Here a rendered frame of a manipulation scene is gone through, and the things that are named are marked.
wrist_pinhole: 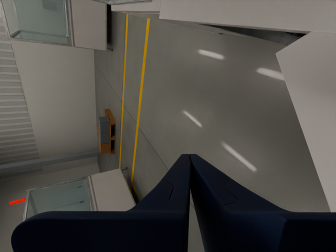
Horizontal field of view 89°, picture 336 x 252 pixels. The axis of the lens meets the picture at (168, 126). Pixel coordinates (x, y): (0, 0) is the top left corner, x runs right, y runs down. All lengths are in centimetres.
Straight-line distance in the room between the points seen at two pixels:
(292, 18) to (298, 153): 102
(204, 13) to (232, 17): 8
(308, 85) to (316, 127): 6
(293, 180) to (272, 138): 27
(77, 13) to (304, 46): 461
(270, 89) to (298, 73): 100
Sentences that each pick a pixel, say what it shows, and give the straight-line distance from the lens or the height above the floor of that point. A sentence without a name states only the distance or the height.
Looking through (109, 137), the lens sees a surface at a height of 14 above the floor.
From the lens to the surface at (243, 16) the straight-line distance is 37.
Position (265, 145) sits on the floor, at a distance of 134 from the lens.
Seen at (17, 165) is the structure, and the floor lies 307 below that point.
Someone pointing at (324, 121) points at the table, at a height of 86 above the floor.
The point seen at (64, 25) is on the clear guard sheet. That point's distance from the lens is 477.
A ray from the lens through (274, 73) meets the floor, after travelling 130.
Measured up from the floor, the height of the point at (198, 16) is 86.
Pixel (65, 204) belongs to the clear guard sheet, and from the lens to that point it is 409.
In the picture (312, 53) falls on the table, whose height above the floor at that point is 86.
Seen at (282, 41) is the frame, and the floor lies 25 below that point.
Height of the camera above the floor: 114
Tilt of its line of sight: 30 degrees down
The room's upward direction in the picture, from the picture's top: 97 degrees counter-clockwise
